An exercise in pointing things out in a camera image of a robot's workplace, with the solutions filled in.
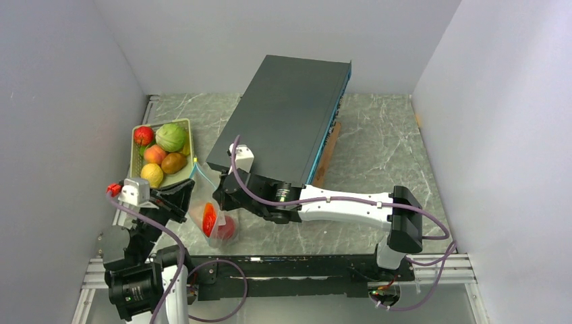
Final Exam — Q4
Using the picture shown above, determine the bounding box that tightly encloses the brown kiwi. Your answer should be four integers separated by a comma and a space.
161, 153, 188, 175

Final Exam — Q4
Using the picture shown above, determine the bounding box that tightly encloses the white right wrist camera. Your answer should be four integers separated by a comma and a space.
228, 144, 254, 174

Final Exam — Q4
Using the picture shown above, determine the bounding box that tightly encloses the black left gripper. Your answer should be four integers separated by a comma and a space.
130, 178, 194, 261

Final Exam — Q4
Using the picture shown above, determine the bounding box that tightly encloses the green cabbage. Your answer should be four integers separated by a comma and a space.
155, 123, 188, 152

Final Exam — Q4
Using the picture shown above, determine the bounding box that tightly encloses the pale green plastic basket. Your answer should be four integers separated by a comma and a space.
129, 118, 194, 188

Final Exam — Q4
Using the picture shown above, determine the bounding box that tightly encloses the red apple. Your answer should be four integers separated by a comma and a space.
132, 126, 154, 146

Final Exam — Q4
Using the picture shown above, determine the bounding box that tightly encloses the wooden board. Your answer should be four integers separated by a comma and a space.
312, 121, 341, 188

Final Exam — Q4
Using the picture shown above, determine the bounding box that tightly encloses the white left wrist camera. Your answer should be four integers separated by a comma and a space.
106, 178, 158, 209

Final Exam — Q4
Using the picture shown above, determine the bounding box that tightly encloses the clear zip bag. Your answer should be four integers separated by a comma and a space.
188, 158, 239, 249

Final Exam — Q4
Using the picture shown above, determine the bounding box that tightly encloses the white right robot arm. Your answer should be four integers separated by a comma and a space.
212, 169, 424, 280

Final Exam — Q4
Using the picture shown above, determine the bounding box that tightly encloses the orange peach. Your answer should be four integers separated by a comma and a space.
143, 144, 168, 165

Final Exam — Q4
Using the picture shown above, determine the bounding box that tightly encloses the yellow lemon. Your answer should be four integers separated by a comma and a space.
140, 163, 164, 188

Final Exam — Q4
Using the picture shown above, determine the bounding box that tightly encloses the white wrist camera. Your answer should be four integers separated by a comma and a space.
228, 144, 254, 174
106, 178, 158, 209

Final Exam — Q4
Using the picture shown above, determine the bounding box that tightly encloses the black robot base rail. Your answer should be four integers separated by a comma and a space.
188, 254, 415, 301

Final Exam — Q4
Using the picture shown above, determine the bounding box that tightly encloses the orange carrot piece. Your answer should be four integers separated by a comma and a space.
202, 202, 217, 238

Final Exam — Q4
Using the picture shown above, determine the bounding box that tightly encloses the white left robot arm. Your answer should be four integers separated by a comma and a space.
97, 178, 195, 323

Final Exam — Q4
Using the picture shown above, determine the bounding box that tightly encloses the grey network switch box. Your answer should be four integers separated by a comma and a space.
206, 55, 352, 184

